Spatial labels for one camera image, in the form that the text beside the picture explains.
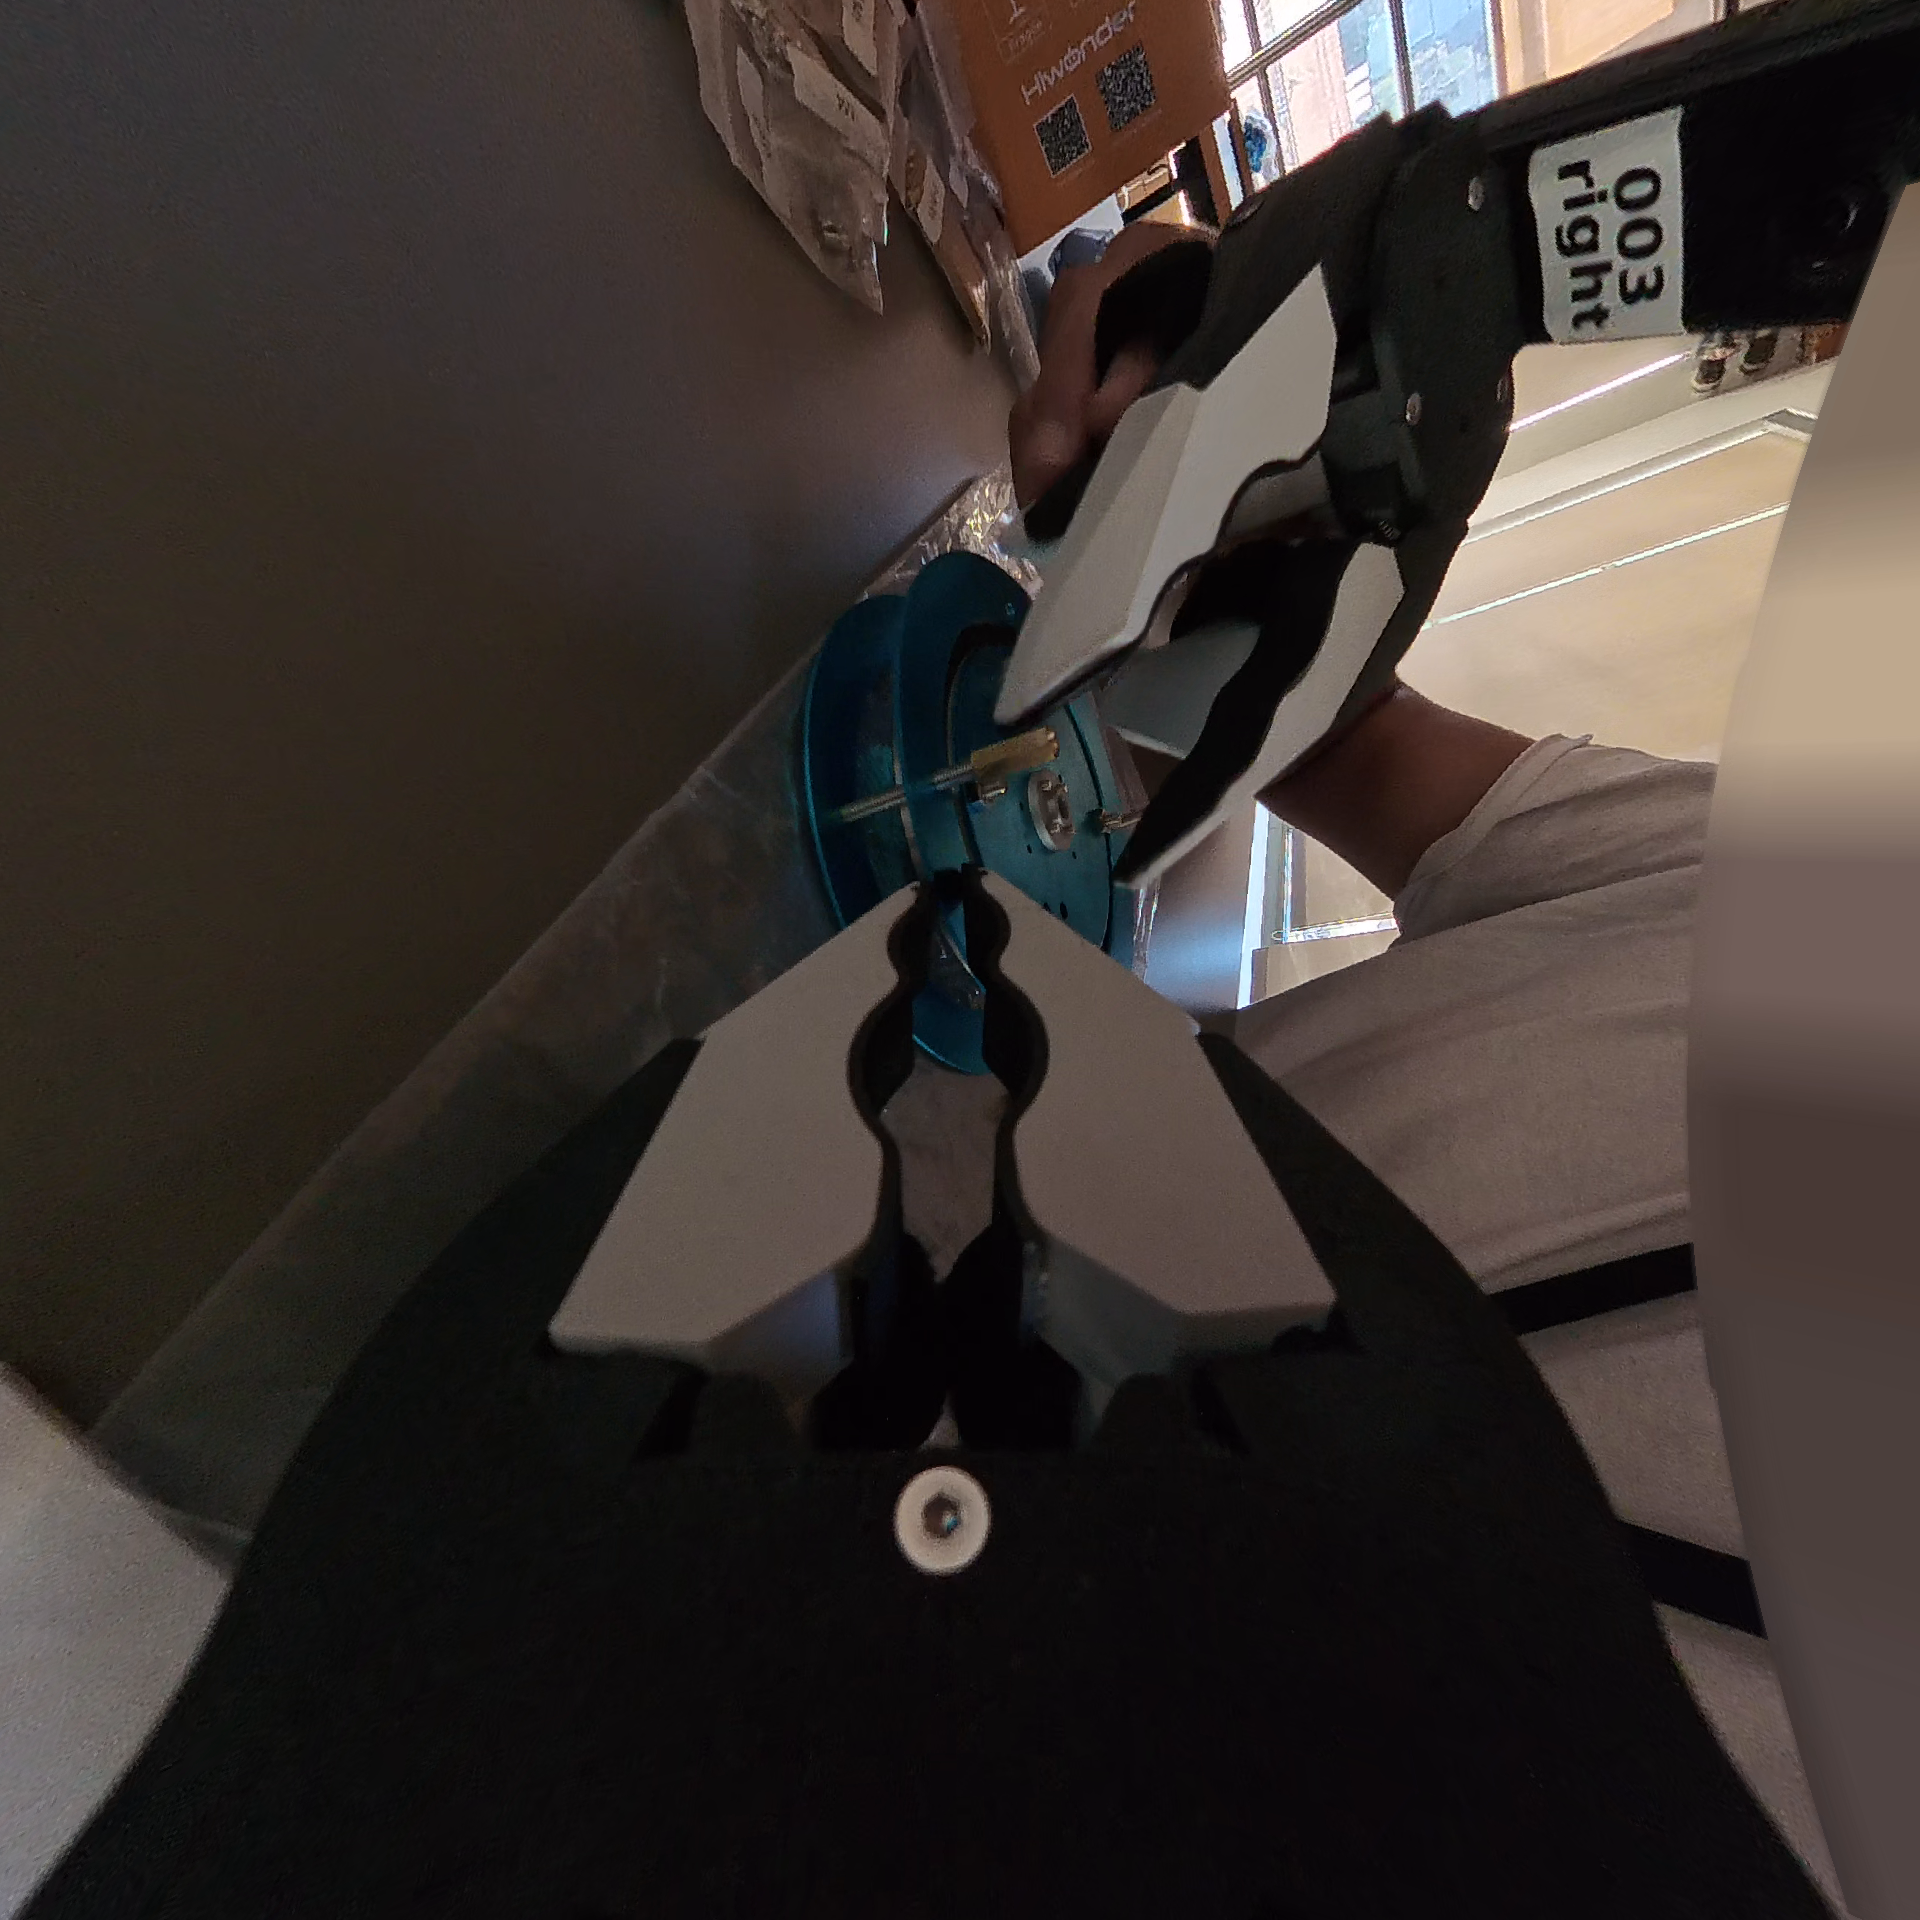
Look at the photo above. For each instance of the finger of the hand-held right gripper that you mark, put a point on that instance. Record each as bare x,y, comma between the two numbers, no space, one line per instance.
1170,509
1349,628

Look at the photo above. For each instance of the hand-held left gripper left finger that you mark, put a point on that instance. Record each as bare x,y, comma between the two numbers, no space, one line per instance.
705,1201

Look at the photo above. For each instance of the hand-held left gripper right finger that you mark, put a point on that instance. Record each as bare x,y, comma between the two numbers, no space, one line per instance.
1170,1184

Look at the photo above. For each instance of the blue turntable bearing assembly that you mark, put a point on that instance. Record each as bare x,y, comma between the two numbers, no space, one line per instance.
1072,856

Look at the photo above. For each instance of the long silver screw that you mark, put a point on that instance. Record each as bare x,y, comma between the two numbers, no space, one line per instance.
901,795

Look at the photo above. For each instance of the grey desk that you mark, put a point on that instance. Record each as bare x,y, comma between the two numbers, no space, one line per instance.
376,600

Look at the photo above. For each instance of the person's right hand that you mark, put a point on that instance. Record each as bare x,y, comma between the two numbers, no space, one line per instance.
1065,389

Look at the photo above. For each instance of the clear plastic bag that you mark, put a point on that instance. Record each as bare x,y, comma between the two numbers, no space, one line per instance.
523,1020

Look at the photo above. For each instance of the large glass window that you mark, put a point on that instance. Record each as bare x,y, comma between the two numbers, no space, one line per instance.
1349,60

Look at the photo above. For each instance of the beige roller blind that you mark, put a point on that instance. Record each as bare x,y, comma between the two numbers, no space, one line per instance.
1622,628

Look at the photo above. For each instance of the orange cardboard box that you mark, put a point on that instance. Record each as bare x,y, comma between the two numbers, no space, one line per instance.
1079,105

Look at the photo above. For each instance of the pile of small hardware bags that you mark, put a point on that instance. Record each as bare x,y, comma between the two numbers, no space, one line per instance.
839,134

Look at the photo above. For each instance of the assembly guide sheet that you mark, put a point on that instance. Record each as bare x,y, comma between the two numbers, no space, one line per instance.
75,1650

